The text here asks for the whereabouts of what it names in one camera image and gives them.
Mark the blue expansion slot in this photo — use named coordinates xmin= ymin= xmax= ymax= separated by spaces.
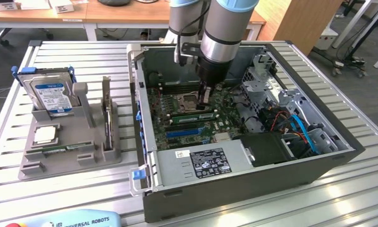
xmin=165 ymin=127 xmax=202 ymax=140

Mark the white table frame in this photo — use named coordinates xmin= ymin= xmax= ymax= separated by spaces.
xmin=330 ymin=0 xmax=378 ymax=70

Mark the graphics card standing on edge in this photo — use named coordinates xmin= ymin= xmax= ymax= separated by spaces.
xmin=100 ymin=75 xmax=114 ymax=152

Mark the blue SATA wire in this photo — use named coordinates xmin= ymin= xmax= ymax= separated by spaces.
xmin=289 ymin=113 xmax=319 ymax=156

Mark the green motherboard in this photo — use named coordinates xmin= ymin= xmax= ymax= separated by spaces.
xmin=145 ymin=81 xmax=243 ymax=152

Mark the small silver heatsink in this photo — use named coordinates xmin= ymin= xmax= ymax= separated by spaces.
xmin=213 ymin=132 xmax=234 ymax=143

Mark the black office chair base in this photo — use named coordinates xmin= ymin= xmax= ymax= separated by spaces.
xmin=0 ymin=27 xmax=54 ymax=46

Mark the black open PC case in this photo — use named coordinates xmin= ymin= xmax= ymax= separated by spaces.
xmin=125 ymin=41 xmax=366 ymax=224

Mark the grey power supply unit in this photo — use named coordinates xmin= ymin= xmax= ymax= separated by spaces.
xmin=150 ymin=139 xmax=255 ymax=188

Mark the grey parts rack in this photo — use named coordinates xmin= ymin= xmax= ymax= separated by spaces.
xmin=17 ymin=75 xmax=122 ymax=182

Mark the blue disk caddy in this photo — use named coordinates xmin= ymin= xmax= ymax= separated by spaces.
xmin=12 ymin=65 xmax=77 ymax=95

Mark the metal CPU socket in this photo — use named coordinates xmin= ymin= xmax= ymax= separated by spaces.
xmin=173 ymin=93 xmax=203 ymax=112

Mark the orange and red wire bundle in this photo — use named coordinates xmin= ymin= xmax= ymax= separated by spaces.
xmin=269 ymin=111 xmax=309 ymax=142

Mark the hard disk with blue label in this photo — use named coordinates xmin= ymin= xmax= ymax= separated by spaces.
xmin=21 ymin=75 xmax=76 ymax=117

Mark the blue case latch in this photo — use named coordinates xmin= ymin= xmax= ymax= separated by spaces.
xmin=130 ymin=169 xmax=145 ymax=182

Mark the green RAM stick with label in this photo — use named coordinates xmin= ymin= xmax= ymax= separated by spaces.
xmin=26 ymin=141 xmax=94 ymax=155

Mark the silver CPU chip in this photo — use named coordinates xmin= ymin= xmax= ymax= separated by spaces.
xmin=32 ymin=126 xmax=62 ymax=145

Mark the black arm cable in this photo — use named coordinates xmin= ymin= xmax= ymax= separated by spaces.
xmin=177 ymin=0 xmax=211 ymax=45

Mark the black wheeled stand base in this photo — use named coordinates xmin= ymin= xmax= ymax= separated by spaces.
xmin=330 ymin=56 xmax=366 ymax=79

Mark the white cardboard box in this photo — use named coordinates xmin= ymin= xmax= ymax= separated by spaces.
xmin=48 ymin=0 xmax=76 ymax=14
xmin=0 ymin=0 xmax=20 ymax=12
xmin=20 ymin=0 xmax=52 ymax=10

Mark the wooden cabinet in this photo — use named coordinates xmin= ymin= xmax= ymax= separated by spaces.
xmin=257 ymin=0 xmax=345 ymax=57

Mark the green RAM stick in slot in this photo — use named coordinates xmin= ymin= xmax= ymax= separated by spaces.
xmin=170 ymin=113 xmax=217 ymax=125

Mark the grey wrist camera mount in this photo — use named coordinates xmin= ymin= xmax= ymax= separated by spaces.
xmin=173 ymin=35 xmax=201 ymax=67

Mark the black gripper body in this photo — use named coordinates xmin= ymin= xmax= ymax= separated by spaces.
xmin=194 ymin=56 xmax=233 ymax=86

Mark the metal disk bay cage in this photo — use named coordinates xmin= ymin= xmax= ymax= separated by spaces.
xmin=239 ymin=53 xmax=305 ymax=116

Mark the wooden desk with white frame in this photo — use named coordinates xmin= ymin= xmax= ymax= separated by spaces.
xmin=0 ymin=0 xmax=267 ymax=42

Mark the Universal Robots teach pendant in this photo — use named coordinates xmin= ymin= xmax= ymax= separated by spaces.
xmin=4 ymin=209 xmax=121 ymax=227

